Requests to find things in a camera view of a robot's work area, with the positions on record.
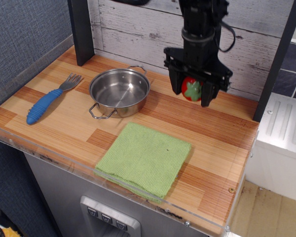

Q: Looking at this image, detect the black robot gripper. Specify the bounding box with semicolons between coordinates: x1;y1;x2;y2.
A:
164;39;233;107

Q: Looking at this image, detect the silver dispenser button panel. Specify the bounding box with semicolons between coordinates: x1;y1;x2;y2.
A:
80;196;142;237

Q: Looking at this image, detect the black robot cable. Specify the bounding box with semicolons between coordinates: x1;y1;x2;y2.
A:
218;19;237;53

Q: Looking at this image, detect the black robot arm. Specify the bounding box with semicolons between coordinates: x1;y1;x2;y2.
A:
164;0;235;107

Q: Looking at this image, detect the green knitted cloth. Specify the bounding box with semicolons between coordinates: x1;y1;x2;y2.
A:
95;122;191;203

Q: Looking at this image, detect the clear acrylic table edge guard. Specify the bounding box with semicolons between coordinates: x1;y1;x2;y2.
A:
0;129;231;237

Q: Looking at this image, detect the white ridged appliance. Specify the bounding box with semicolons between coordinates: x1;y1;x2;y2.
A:
245;93;296;200

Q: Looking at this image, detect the small steel pot with handles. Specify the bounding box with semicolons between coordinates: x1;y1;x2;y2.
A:
89;65;150;119

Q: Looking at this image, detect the yellow object bottom left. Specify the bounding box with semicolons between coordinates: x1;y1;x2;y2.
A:
2;228;21;237

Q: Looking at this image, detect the fork with blue handle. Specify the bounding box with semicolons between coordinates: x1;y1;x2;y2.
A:
26;73;82;125

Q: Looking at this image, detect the black right vertical post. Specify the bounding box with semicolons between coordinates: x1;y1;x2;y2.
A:
253;0;296;122

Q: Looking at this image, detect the black vertical post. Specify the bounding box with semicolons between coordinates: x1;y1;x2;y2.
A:
67;0;94;66
253;0;296;122

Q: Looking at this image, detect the black left vertical post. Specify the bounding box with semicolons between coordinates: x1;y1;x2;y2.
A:
67;0;94;66

